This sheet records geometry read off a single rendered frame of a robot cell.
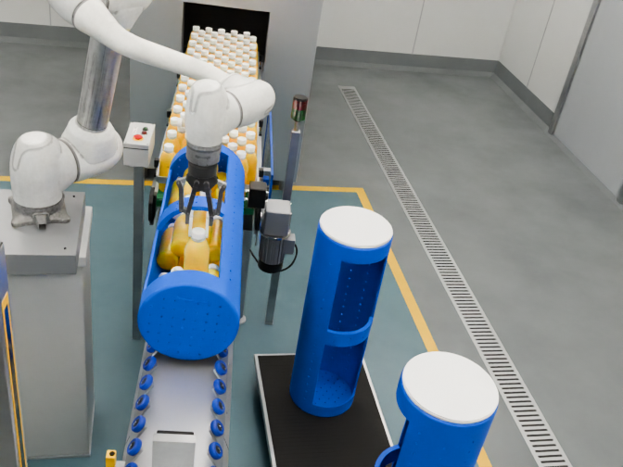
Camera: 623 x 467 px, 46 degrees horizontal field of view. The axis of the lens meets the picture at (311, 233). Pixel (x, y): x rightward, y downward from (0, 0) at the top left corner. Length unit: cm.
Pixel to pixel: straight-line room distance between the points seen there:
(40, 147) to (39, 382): 92
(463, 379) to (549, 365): 191
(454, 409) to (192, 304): 78
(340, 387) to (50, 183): 157
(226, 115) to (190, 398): 80
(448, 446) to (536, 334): 219
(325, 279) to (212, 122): 108
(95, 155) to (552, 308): 289
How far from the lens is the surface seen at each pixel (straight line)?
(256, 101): 191
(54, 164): 245
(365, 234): 268
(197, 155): 186
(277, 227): 310
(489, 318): 423
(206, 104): 180
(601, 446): 377
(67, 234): 247
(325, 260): 269
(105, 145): 252
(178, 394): 212
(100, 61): 235
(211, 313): 206
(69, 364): 283
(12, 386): 151
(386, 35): 745
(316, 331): 288
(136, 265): 339
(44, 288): 260
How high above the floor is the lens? 246
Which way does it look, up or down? 33 degrees down
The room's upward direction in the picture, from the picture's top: 10 degrees clockwise
